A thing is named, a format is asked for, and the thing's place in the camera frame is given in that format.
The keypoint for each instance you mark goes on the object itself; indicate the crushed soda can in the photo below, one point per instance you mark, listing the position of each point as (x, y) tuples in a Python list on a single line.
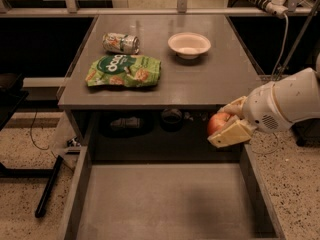
[(120, 43)]

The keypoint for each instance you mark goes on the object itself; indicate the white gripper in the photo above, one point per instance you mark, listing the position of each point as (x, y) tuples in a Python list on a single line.
[(261, 108)]

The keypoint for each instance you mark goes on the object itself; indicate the white paper bowl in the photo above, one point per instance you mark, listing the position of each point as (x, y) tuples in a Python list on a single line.
[(188, 45)]

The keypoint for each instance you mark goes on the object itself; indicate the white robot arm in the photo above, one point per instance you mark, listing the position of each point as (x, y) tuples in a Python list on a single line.
[(298, 95)]

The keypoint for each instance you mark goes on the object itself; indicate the grey cabinet table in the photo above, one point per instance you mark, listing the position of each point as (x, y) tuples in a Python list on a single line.
[(195, 86)]

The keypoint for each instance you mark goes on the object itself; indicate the red apple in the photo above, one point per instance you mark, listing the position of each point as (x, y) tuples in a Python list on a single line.
[(217, 121)]

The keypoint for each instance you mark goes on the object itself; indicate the open grey top drawer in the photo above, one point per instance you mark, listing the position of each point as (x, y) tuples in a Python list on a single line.
[(140, 194)]

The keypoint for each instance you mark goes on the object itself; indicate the green snack bag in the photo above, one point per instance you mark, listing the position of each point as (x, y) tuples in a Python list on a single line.
[(129, 71)]

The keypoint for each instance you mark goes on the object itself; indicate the striped handle white device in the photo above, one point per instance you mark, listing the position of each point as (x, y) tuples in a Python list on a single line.
[(272, 7)]

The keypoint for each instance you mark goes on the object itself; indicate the black chair base leg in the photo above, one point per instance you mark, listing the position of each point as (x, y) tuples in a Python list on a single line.
[(41, 208)]

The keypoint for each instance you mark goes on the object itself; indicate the crumpled item under table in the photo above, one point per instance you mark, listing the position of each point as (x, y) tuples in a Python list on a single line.
[(126, 123)]

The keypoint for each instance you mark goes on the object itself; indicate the dark round cup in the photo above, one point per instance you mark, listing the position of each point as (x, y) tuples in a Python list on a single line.
[(171, 120)]

